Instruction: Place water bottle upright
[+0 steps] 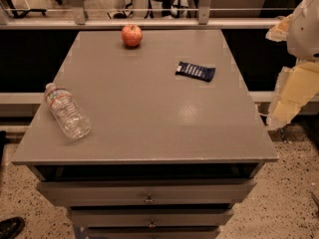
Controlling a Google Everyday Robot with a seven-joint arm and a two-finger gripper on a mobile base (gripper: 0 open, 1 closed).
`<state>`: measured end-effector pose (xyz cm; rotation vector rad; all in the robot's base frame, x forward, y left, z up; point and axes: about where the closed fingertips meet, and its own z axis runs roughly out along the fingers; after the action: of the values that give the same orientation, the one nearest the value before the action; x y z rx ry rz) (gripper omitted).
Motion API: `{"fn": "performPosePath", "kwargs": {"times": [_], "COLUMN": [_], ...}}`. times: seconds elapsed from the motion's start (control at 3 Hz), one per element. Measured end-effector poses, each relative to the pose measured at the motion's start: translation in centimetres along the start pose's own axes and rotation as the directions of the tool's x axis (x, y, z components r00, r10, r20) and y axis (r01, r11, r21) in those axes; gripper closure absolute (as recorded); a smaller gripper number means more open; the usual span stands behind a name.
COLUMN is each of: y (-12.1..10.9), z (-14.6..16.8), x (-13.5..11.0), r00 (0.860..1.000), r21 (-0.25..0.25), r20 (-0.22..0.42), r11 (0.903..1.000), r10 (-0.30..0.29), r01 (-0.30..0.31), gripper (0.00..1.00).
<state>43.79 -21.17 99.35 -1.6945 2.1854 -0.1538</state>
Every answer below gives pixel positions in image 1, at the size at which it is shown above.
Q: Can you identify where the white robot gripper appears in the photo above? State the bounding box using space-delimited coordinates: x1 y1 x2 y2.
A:
265 0 319 129

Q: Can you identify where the clear plastic water bottle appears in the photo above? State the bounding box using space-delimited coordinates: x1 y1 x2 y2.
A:
44 83 92 140

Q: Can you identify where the dark blue snack bar wrapper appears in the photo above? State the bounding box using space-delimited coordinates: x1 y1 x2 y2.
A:
175 62 215 83

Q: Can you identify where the grey metal railing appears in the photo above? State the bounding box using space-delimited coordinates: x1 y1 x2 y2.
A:
0 0 281 30

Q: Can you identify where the grey drawer cabinet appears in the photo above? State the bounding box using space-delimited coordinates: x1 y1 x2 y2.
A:
11 29 279 239

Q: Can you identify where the red apple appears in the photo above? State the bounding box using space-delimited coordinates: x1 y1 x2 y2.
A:
121 25 143 48

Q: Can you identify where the top grey drawer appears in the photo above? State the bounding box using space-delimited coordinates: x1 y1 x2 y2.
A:
37 179 256 207

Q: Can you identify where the grey drawer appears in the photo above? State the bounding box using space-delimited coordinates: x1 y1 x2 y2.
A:
86 227 220 239
70 208 233 228
37 179 256 207

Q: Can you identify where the middle grey drawer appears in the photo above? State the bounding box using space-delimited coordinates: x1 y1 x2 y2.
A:
70 208 233 228

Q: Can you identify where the bottom grey drawer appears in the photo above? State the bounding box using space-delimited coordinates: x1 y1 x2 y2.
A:
86 227 220 239

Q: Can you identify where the black shoe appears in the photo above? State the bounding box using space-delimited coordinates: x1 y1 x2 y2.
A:
0 216 25 239

